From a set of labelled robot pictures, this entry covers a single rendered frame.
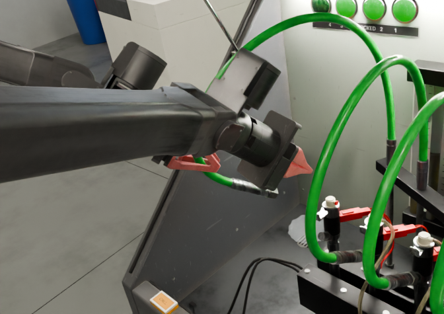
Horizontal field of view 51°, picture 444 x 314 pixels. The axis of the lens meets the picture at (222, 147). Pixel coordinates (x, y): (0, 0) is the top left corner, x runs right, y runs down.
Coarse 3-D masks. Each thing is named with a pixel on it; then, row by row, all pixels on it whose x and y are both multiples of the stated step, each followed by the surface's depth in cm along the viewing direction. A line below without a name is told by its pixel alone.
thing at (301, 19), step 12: (276, 24) 70; (288, 24) 70; (348, 24) 74; (264, 36) 70; (360, 36) 76; (252, 48) 70; (372, 48) 78; (384, 72) 81; (384, 84) 82; (192, 156) 74; (216, 180) 77; (228, 180) 78
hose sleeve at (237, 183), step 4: (236, 180) 79; (240, 180) 80; (232, 184) 79; (236, 184) 79; (240, 184) 79; (244, 184) 80; (248, 184) 80; (252, 184) 81; (236, 188) 79; (240, 188) 79; (244, 188) 80; (248, 188) 80; (252, 188) 80; (256, 188) 81; (260, 188) 81; (252, 192) 81; (256, 192) 81; (260, 192) 81; (264, 192) 82; (268, 192) 82
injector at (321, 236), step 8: (328, 208) 78; (336, 208) 78; (328, 216) 79; (336, 216) 79; (328, 224) 79; (336, 224) 79; (320, 232) 80; (328, 232) 80; (336, 232) 80; (320, 240) 79; (328, 240) 80; (336, 240) 82; (328, 248) 83; (336, 248) 82; (336, 264) 84; (336, 272) 85
